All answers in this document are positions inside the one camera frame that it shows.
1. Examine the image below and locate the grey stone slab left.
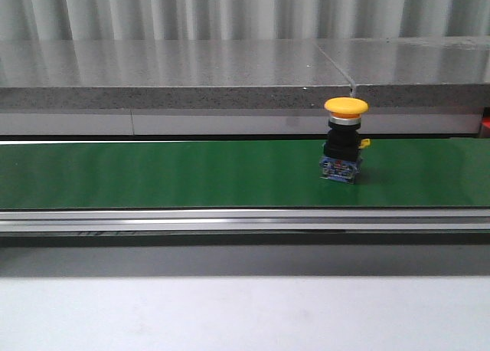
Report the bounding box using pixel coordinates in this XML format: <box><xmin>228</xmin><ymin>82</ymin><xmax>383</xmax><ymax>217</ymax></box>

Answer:
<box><xmin>1</xmin><ymin>40</ymin><xmax>351</xmax><ymax>111</ymax></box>

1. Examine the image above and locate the grey stone slab right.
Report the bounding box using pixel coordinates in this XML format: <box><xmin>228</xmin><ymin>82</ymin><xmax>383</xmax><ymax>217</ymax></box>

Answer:
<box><xmin>316</xmin><ymin>36</ymin><xmax>489</xmax><ymax>110</ymax></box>

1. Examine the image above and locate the silver conveyor frame rail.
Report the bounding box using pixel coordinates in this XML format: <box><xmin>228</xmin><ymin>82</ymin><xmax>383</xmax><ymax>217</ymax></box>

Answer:
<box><xmin>1</xmin><ymin>207</ymin><xmax>489</xmax><ymax>237</ymax></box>

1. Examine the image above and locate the red plastic tray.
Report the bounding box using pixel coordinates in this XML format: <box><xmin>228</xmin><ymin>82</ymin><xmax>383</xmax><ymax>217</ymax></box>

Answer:
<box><xmin>479</xmin><ymin>107</ymin><xmax>490</xmax><ymax>138</ymax></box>

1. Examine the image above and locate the white corrugated curtain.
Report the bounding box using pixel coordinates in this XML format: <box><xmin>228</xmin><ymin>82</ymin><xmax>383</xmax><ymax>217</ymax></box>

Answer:
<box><xmin>1</xmin><ymin>0</ymin><xmax>489</xmax><ymax>41</ymax></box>

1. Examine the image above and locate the green conveyor belt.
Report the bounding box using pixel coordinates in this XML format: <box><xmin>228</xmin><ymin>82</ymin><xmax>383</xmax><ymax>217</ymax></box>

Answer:
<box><xmin>1</xmin><ymin>138</ymin><xmax>489</xmax><ymax>210</ymax></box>

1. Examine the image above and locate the grey stone slab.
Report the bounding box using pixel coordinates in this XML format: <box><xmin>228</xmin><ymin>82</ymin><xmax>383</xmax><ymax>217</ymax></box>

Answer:
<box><xmin>316</xmin><ymin>36</ymin><xmax>489</xmax><ymax>110</ymax></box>
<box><xmin>1</xmin><ymin>40</ymin><xmax>351</xmax><ymax>111</ymax></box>

